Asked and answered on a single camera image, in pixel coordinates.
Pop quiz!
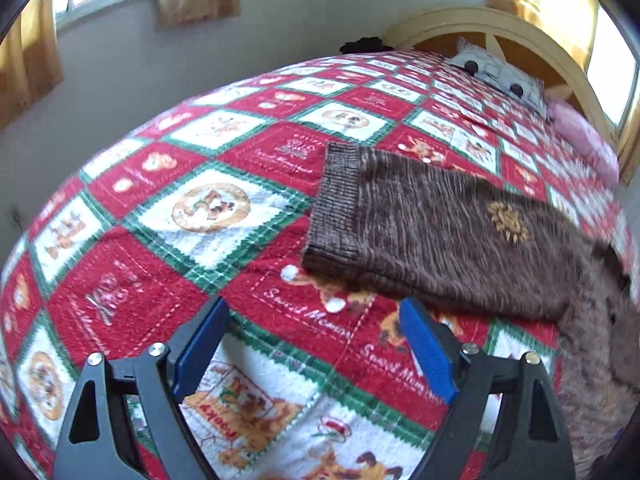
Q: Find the brown knitted sweater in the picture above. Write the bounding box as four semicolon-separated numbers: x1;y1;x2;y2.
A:
302;142;638;480

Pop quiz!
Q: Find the red green printed blanket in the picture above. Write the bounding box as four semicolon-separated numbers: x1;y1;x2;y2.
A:
0;50;640;480

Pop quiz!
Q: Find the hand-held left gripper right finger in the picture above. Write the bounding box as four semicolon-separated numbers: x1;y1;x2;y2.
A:
399;297;573;480

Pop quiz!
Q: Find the black object behind bed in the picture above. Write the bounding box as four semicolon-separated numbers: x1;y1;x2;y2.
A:
340;36;396;55

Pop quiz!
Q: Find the grey patterned pillow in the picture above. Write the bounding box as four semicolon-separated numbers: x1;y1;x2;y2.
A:
446;36;550;121

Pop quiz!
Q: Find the cream wooden headboard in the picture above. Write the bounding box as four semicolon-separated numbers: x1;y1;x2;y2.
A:
382;7;631;186

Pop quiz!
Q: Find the pink pillow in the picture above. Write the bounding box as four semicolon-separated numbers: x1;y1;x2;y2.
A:
545;99;621;188

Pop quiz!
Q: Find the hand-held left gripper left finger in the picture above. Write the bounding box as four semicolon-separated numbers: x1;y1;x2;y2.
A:
52;296;232;480

